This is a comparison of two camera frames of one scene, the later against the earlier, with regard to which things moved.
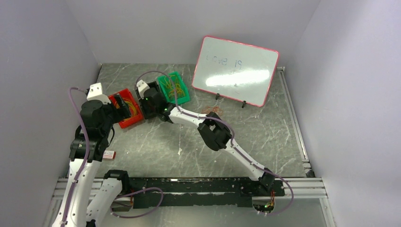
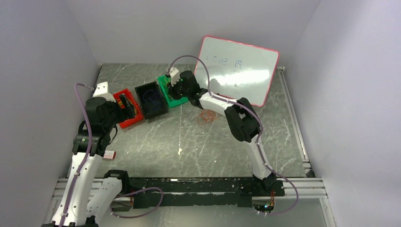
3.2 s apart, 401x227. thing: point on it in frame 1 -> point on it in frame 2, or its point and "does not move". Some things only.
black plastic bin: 153,99 does not move
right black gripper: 143,101 -> 171,91
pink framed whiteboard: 240,71 does not move
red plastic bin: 126,93 does not move
